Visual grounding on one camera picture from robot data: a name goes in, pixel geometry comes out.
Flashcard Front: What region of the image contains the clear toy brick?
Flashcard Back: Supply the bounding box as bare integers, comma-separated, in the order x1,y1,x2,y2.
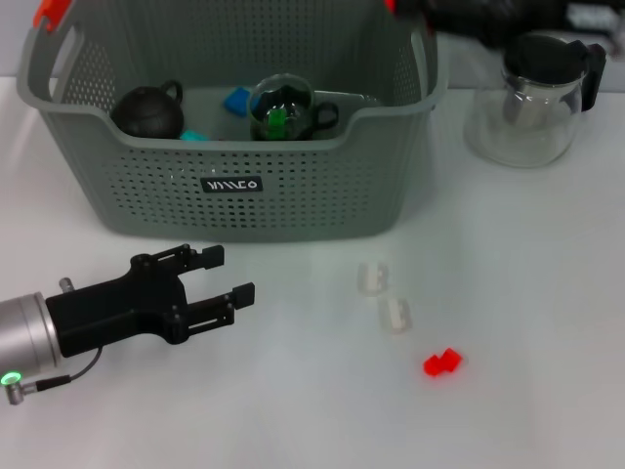
378,296,414,336
357,262,391,297

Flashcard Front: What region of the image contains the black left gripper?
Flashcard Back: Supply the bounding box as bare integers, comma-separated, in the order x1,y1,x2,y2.
45,242,258,359

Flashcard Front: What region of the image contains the blue square toy brick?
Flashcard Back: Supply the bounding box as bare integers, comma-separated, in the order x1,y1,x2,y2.
223,87,251,118

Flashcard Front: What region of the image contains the glass teapot with black lid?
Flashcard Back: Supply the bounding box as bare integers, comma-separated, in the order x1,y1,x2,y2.
462,31,607,170

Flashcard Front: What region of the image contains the grey-green perforated storage basket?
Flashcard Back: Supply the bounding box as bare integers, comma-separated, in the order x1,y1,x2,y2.
16,0,449,244

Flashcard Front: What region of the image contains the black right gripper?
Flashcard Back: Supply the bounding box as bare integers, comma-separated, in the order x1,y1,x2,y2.
394,0,622,49

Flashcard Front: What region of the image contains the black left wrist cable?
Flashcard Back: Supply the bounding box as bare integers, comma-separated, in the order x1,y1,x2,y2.
21,347,103,392

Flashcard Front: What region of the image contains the black clay teapot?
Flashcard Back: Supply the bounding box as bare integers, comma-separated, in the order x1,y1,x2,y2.
109,79,186,142

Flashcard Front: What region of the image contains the orange-red notched toy brick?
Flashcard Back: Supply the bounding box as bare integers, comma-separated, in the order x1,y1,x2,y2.
422,346,464,377

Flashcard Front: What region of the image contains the green toy brick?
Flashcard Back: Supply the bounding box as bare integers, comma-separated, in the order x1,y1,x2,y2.
267,107,288,142

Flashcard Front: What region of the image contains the glass teacup with black base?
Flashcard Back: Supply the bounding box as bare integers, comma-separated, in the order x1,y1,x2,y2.
248,73,340,143

